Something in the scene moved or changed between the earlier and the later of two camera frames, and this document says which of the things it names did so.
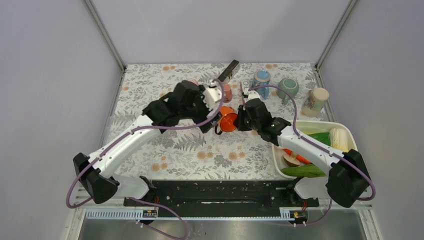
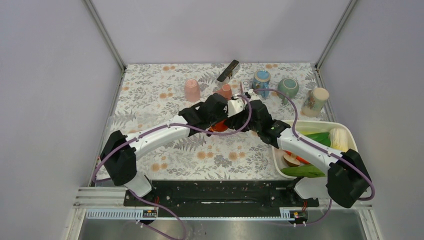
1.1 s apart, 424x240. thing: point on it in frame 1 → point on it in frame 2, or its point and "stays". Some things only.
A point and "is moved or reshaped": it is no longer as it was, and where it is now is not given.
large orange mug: (225, 110) is moved or reshaped
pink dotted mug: (227, 95) stays
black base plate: (222, 194) stays
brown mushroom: (291, 159) stays
